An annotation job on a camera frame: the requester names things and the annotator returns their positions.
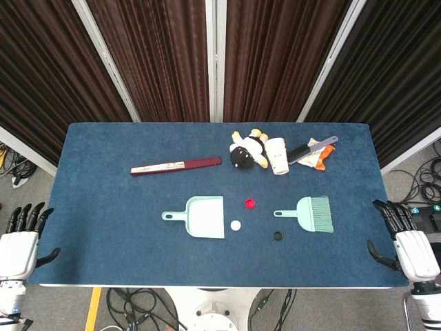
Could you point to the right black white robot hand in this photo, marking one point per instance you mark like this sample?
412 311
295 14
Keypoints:
415 253

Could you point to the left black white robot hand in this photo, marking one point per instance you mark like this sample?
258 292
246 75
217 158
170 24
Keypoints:
17 251

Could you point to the mint green dustpan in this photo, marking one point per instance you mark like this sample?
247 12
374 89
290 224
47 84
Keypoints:
206 219

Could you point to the white bottle cap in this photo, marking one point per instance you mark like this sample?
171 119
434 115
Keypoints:
236 225

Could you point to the crumpled orange white wrapper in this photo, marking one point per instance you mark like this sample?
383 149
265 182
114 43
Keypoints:
318 158

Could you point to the blue table cloth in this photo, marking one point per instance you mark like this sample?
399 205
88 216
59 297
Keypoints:
138 224

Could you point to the black pedal with green buttons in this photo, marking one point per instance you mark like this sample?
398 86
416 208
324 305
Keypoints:
427 219

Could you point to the yellow floor tape strip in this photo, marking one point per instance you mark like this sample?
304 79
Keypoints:
93 308

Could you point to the grey black bristle brush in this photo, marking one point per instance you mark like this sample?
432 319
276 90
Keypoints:
303 151

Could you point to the black bottle cap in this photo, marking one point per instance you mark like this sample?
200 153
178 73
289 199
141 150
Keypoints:
277 236

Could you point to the black white plush toy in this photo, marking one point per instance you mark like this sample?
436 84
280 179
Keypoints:
248 151

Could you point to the red bottle cap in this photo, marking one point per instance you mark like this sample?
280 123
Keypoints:
250 203

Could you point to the white paper cup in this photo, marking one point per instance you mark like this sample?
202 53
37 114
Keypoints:
278 157

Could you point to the dark red folded fan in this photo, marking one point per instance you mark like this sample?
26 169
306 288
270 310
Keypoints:
172 166

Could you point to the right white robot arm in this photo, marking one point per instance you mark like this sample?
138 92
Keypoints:
427 303

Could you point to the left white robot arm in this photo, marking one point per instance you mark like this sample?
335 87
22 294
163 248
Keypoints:
12 300

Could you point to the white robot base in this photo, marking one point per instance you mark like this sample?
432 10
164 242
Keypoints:
210 310

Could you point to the mint green hand brush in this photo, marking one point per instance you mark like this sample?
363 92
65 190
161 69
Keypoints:
310 213

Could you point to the brown pleated divider panel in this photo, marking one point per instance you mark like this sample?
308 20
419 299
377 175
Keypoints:
155 58
389 79
275 58
44 86

